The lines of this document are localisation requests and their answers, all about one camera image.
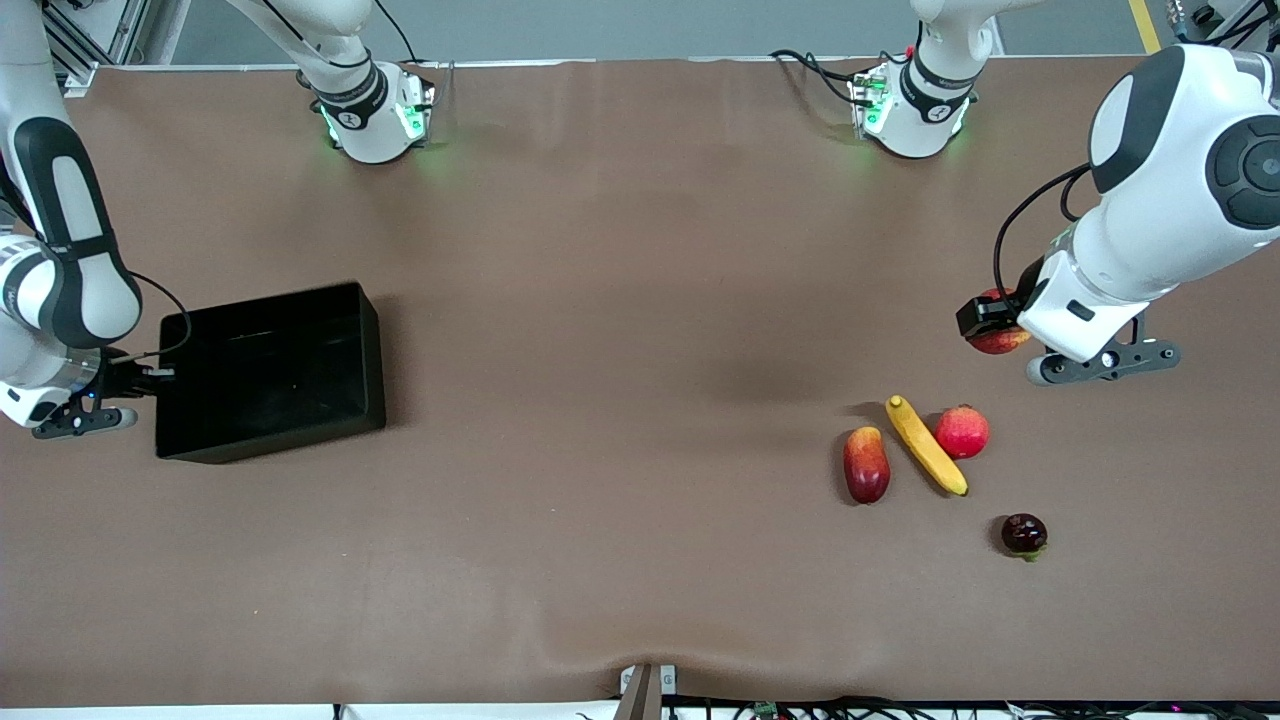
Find red yellow apple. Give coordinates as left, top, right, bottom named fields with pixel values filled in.
left=967, top=288, right=1032, bottom=355

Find black plastic box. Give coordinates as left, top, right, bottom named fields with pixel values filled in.
left=155, top=282, right=388, bottom=464

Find yellow banana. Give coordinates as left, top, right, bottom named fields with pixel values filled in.
left=885, top=395, right=970, bottom=497

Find red pomegranate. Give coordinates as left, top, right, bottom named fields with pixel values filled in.
left=935, top=404, right=991, bottom=460

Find red yellow mango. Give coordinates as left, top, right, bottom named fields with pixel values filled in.
left=843, top=426, right=891, bottom=505

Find dark purple mangosteen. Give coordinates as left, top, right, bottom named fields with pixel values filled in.
left=1001, top=513, right=1049, bottom=562

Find yellow floor tape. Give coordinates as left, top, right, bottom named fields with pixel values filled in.
left=1128, top=0, right=1163, bottom=56

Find brown table cover mat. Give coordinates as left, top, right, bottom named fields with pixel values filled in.
left=0, top=55, right=1280, bottom=707

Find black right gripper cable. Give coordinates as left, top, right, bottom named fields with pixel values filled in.
left=120, top=268, right=193, bottom=361

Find black left arm base cables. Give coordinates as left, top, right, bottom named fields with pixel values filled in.
left=768, top=48, right=863, bottom=106

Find black right arm base cable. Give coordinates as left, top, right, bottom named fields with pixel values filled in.
left=372, top=0, right=421, bottom=66

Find silver table edge bracket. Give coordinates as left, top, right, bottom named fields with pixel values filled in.
left=615, top=662, right=679, bottom=720

